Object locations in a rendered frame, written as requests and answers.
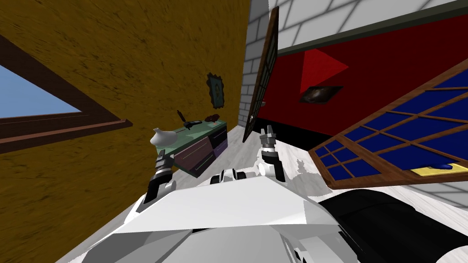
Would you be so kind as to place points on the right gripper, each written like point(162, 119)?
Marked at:
point(268, 140)

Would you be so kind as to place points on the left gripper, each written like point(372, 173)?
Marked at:
point(164, 155)

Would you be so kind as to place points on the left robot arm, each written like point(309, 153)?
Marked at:
point(158, 182)

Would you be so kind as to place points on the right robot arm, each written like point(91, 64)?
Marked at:
point(387, 226)

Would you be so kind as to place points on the green topped dresser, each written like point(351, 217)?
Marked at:
point(199, 151)

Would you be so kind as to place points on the brown glazed door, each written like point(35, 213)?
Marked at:
point(264, 73)

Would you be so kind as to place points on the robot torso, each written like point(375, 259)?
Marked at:
point(226, 204)

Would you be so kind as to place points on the brown framed window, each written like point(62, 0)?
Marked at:
point(33, 109)

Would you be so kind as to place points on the brown door with blue panes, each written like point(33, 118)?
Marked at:
point(409, 131)

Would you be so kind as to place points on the dark wall picture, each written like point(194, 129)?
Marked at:
point(320, 94)

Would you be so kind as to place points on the teal framed wall picture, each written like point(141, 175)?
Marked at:
point(216, 90)

